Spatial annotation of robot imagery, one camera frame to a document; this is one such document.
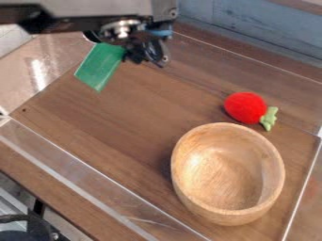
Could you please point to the brown wooden bowl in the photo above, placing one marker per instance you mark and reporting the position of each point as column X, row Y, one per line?
column 227, row 173

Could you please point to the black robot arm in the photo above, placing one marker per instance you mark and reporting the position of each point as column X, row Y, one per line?
column 60, row 16

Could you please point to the black device lower left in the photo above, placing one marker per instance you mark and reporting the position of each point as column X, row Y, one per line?
column 28, row 227

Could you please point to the green rectangular block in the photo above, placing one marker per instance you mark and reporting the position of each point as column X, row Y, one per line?
column 99, row 65

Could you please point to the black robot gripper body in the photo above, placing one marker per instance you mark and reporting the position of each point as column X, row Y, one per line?
column 140, row 35

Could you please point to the clear acrylic front barrier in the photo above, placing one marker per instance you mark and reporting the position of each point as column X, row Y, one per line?
column 104, row 209

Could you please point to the red plush strawberry toy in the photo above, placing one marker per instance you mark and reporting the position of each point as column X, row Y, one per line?
column 247, row 108

